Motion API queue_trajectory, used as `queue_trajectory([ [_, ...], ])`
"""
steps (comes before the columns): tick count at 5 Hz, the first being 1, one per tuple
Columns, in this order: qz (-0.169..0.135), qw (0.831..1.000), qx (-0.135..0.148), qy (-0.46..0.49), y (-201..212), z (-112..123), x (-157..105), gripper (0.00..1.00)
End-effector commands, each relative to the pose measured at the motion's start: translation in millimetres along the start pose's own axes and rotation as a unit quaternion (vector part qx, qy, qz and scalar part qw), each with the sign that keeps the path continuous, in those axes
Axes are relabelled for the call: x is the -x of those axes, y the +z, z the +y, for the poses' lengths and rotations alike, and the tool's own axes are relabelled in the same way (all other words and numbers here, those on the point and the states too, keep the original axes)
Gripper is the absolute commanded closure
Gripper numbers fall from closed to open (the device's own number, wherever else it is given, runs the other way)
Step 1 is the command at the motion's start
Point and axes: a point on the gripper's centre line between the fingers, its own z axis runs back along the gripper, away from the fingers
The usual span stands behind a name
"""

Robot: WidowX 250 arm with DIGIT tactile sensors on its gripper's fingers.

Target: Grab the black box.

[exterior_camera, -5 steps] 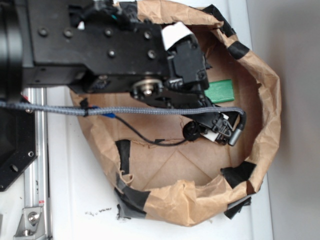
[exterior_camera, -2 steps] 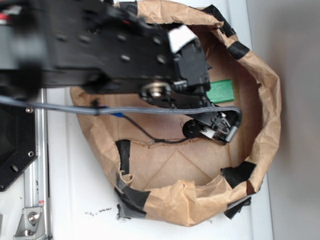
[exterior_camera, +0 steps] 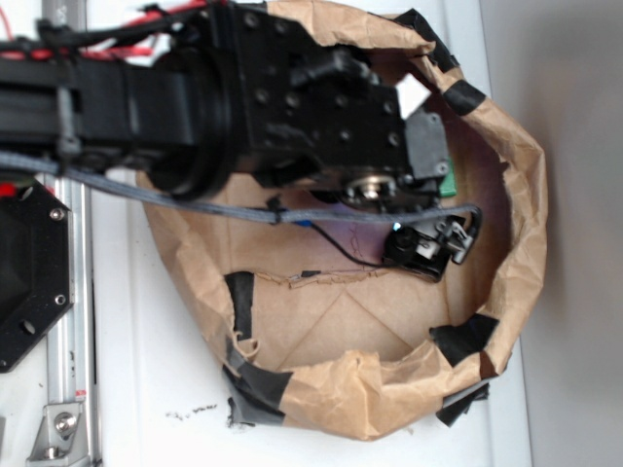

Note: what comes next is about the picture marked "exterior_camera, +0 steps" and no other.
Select brown paper bag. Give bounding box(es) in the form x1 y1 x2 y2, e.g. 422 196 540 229
145 1 547 441

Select red wires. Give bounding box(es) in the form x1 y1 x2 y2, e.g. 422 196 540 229
0 0 215 62

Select green rectangular block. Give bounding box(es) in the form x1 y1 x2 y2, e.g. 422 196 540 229
439 159 458 198

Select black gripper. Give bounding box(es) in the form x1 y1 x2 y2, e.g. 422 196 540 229
213 4 449 212

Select black box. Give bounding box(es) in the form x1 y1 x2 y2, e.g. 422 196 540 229
383 231 451 283

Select grey braided cable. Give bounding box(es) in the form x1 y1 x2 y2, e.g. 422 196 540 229
0 149 484 264

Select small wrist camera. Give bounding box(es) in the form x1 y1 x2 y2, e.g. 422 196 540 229
383 215 482 269

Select aluminium rail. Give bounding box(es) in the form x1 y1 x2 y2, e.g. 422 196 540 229
40 0 102 467

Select metal corner bracket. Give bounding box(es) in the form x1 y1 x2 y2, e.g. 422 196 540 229
25 402 89 466

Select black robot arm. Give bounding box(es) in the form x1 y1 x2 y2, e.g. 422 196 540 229
1 2 449 212

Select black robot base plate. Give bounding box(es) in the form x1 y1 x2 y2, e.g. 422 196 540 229
1 181 72 374

